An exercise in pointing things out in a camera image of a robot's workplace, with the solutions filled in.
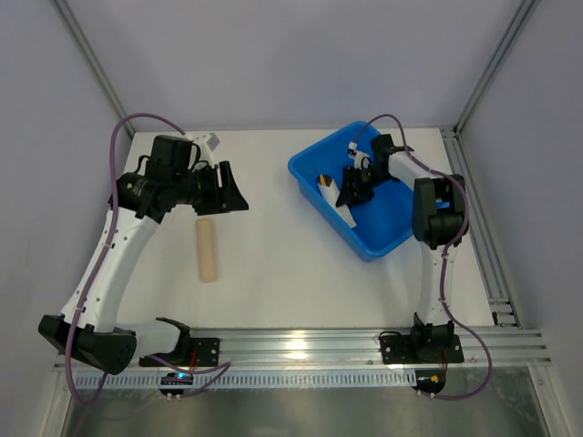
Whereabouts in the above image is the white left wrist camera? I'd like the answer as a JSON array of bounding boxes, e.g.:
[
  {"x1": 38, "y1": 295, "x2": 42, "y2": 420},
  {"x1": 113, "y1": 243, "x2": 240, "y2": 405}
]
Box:
[{"x1": 184, "y1": 131, "x2": 220, "y2": 162}]

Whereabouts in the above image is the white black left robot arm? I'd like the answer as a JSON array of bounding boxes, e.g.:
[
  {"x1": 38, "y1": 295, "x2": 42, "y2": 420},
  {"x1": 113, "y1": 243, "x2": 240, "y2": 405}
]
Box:
[{"x1": 38, "y1": 133, "x2": 249, "y2": 375}]

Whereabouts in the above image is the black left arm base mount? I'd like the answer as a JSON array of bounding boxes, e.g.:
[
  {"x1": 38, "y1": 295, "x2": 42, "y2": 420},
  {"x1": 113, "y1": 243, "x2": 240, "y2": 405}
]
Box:
[{"x1": 138, "y1": 337, "x2": 220, "y2": 369}]

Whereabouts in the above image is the aluminium front rail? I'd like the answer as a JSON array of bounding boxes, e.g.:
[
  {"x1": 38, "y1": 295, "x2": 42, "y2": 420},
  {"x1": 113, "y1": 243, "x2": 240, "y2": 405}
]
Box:
[{"x1": 53, "y1": 327, "x2": 552, "y2": 372}]

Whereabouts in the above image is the aluminium frame post left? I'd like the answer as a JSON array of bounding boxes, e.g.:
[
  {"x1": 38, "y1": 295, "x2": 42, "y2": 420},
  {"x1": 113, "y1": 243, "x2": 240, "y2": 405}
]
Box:
[{"x1": 50, "y1": 0, "x2": 128, "y2": 119}]

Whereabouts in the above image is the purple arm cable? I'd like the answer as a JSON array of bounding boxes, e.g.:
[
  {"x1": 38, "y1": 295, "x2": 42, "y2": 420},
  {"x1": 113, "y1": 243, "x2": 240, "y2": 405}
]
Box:
[
  {"x1": 350, "y1": 113, "x2": 494, "y2": 401},
  {"x1": 63, "y1": 112, "x2": 231, "y2": 406}
]

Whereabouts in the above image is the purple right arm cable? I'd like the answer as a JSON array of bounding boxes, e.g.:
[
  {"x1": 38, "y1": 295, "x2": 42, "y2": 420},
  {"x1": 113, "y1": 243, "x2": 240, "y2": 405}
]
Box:
[{"x1": 350, "y1": 113, "x2": 494, "y2": 401}]

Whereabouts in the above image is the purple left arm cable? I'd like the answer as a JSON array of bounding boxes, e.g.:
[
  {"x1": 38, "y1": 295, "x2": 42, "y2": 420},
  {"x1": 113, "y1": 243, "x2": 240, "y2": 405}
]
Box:
[{"x1": 63, "y1": 112, "x2": 231, "y2": 406}]

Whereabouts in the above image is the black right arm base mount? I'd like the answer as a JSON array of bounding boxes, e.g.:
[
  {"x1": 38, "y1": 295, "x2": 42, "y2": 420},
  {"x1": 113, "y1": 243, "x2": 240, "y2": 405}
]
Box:
[{"x1": 378, "y1": 314, "x2": 465, "y2": 364}]

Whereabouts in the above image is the copper spoon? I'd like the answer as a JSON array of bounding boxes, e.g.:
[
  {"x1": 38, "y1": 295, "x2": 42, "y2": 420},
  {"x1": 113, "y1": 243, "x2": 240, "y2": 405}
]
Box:
[{"x1": 317, "y1": 174, "x2": 333, "y2": 187}]

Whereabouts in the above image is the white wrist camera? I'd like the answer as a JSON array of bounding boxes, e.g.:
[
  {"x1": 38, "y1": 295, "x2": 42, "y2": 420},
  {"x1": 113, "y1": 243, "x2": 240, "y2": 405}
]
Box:
[
  {"x1": 184, "y1": 131, "x2": 220, "y2": 162},
  {"x1": 348, "y1": 141, "x2": 372, "y2": 169}
]

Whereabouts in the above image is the aluminium frame post right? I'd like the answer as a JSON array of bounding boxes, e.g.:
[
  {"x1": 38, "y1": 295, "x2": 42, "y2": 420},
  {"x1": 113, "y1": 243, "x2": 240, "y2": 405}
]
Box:
[{"x1": 453, "y1": 0, "x2": 540, "y2": 137}]

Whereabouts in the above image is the white slotted cable duct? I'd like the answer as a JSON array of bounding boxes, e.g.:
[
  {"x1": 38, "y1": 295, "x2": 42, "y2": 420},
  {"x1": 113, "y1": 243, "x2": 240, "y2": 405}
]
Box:
[{"x1": 104, "y1": 368, "x2": 417, "y2": 390}]

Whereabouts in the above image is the aluminium frame post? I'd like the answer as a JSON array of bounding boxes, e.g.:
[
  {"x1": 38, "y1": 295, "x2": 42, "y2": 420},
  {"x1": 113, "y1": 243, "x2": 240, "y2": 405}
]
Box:
[
  {"x1": 50, "y1": 0, "x2": 128, "y2": 119},
  {"x1": 453, "y1": 0, "x2": 540, "y2": 137}
]

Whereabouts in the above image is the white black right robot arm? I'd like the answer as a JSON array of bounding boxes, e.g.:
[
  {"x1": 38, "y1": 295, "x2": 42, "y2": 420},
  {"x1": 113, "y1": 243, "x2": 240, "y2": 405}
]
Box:
[{"x1": 336, "y1": 134, "x2": 468, "y2": 364}]

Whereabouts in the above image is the beige utensil holder case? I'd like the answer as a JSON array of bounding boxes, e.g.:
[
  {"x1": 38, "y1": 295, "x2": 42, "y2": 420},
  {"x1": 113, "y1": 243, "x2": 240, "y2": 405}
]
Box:
[{"x1": 195, "y1": 218, "x2": 219, "y2": 283}]

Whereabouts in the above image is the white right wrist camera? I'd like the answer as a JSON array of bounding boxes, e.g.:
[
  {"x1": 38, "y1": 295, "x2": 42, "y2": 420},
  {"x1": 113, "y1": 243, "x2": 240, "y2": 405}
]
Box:
[{"x1": 348, "y1": 141, "x2": 372, "y2": 169}]

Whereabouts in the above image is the blue plastic bin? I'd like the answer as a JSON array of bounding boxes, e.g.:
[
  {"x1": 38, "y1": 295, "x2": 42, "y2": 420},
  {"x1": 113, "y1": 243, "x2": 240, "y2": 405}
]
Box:
[{"x1": 288, "y1": 121, "x2": 414, "y2": 261}]

